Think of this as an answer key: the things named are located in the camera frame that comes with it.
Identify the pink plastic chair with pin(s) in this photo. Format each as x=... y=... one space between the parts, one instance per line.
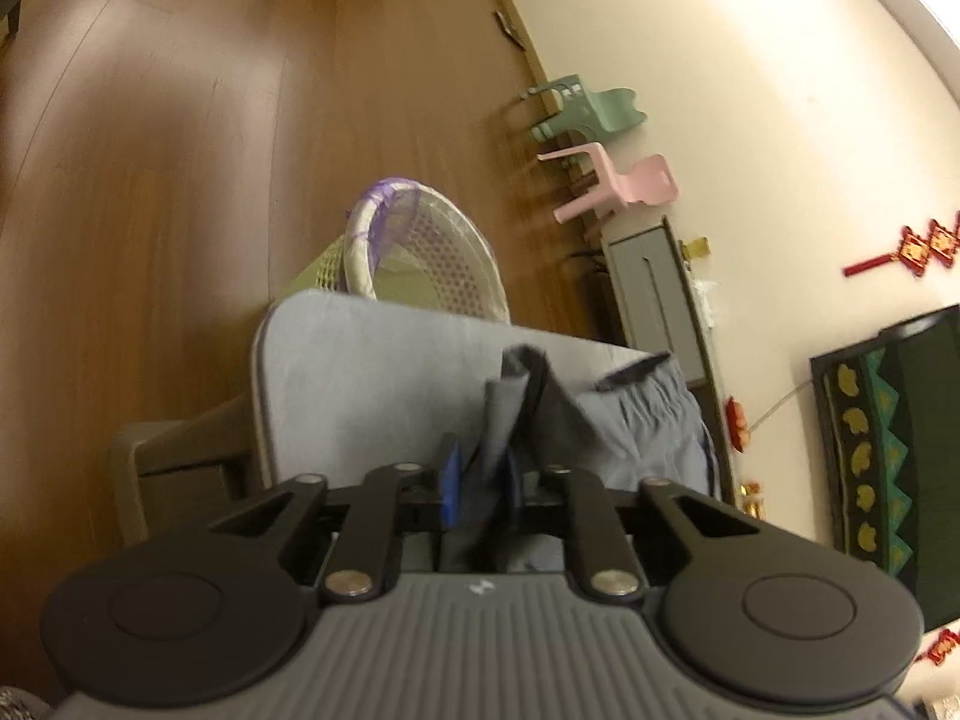
x=630 y=184

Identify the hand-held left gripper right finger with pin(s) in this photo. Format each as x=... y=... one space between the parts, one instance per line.
x=511 y=491

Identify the small red gold ornament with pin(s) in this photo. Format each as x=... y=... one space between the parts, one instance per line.
x=750 y=499

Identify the long grey television cabinet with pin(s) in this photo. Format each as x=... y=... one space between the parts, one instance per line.
x=645 y=300

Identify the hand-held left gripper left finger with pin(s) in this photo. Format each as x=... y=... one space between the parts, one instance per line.
x=451 y=487

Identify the wall television patterned cover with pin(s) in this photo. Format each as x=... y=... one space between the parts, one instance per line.
x=900 y=450

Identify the red fruit plate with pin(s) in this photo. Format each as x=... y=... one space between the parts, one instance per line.
x=737 y=424

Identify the yellow cup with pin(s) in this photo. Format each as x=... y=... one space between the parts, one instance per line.
x=695 y=248

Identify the green plastic chair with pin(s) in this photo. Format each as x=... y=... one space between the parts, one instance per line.
x=592 y=109

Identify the small brown flat object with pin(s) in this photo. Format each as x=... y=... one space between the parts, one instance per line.
x=508 y=28

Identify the grey pants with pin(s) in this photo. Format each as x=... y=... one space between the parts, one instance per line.
x=637 y=427

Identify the red knot ornament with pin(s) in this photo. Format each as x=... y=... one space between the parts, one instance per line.
x=937 y=645
x=911 y=251

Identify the mesh laundry basket purple rim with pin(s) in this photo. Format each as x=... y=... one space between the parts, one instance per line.
x=442 y=255

